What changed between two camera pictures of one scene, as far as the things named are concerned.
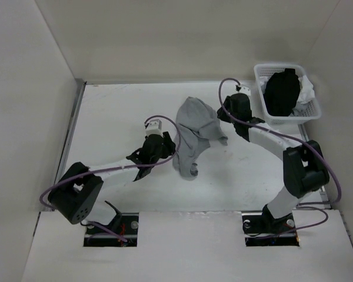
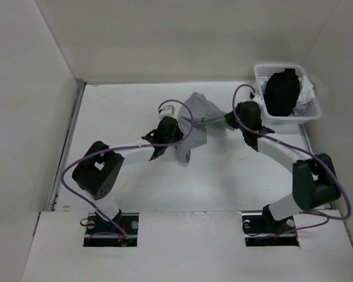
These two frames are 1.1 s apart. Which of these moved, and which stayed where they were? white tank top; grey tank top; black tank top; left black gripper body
Moved: left black gripper body; grey tank top
Stayed: black tank top; white tank top
